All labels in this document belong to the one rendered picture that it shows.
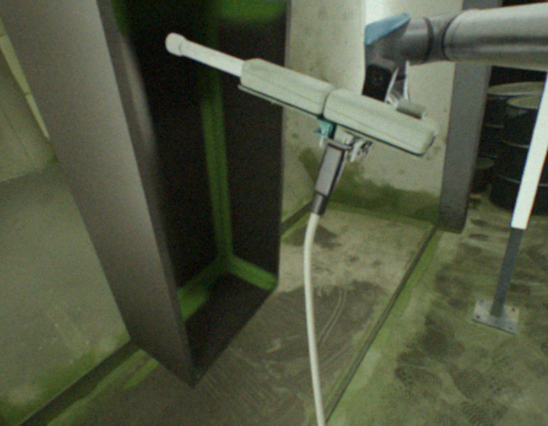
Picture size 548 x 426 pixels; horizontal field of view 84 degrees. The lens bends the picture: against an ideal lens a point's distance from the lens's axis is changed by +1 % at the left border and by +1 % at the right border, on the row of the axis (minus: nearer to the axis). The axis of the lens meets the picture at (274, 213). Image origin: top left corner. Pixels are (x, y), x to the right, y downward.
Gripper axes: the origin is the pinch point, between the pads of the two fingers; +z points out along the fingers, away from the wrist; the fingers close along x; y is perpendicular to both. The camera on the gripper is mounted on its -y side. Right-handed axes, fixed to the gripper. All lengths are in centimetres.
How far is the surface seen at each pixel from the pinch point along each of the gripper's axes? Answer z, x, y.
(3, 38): -27, 165, 33
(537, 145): -115, -51, 15
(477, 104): -203, -29, 22
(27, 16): 10, 62, 1
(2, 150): -15, 173, 88
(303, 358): -49, -13, 138
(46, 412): 35, 79, 171
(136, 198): 9.0, 35.9, 29.2
